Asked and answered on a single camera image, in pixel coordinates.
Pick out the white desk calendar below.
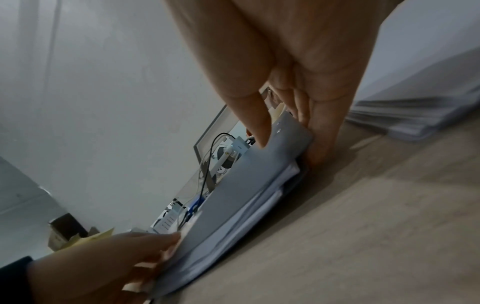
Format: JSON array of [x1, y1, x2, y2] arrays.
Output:
[[151, 207, 181, 234]]

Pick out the person's left hand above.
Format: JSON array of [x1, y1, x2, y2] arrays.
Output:
[[25, 231, 183, 304]]

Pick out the blue electronic device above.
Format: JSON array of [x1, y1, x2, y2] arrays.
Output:
[[187, 197, 206, 214]]

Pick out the yellow padded envelope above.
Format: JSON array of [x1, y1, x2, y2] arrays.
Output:
[[65, 227, 115, 249]]

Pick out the thin white paper bundle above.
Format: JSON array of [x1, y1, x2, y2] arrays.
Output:
[[164, 189, 286, 286], [179, 163, 301, 268]]

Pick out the person's right hand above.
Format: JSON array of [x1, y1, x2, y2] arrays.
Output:
[[164, 0, 410, 167]]

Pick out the framed glass panel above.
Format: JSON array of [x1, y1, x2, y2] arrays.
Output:
[[193, 86, 278, 191]]

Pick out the long black cable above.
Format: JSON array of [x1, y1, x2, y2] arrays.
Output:
[[198, 132, 237, 203]]

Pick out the grey usb hub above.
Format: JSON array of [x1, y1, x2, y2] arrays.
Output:
[[228, 139, 251, 154]]

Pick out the light grey folder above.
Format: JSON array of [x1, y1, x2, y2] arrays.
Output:
[[149, 111, 314, 299]]

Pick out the stack of white papers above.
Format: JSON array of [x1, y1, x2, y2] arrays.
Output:
[[344, 50, 480, 142]]

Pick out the open brown box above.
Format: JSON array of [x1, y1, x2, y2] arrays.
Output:
[[47, 213, 101, 253]]

